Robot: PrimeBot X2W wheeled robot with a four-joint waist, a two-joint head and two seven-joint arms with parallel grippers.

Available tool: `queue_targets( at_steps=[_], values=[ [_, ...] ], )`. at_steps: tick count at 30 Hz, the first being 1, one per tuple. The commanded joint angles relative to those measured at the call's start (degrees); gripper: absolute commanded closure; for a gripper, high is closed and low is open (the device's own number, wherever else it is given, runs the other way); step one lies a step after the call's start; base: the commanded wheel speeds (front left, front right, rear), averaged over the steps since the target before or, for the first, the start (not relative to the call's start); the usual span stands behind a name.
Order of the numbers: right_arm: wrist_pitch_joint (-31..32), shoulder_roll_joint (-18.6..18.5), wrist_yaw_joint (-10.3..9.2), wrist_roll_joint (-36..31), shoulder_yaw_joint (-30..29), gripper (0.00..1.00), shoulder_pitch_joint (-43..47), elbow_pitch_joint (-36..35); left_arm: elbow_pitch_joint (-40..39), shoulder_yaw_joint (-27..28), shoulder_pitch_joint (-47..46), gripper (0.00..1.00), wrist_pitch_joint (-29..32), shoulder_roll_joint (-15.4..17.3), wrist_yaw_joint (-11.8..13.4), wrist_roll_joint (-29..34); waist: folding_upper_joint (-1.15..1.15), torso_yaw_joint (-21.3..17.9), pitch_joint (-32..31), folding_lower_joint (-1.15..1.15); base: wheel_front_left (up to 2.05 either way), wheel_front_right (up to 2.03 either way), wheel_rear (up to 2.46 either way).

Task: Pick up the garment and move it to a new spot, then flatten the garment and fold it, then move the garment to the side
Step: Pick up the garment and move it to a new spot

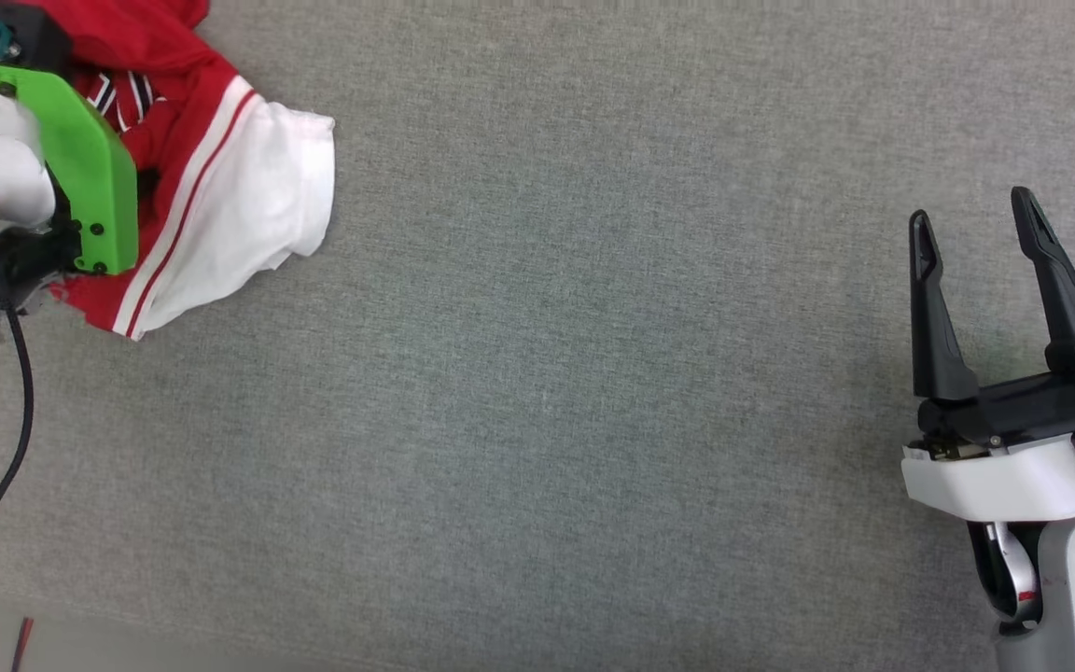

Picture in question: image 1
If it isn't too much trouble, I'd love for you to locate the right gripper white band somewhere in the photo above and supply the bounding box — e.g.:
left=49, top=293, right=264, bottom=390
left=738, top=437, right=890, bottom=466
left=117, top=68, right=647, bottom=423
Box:
left=901, top=186, right=1075, bottom=524

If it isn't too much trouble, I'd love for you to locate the red and white T-shirt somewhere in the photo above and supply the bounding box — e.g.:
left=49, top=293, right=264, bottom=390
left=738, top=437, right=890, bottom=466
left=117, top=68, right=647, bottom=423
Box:
left=0, top=0, right=336, bottom=341

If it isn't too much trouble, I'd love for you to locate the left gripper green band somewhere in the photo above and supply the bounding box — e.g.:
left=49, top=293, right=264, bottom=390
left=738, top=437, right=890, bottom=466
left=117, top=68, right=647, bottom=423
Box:
left=0, top=58, right=140, bottom=277

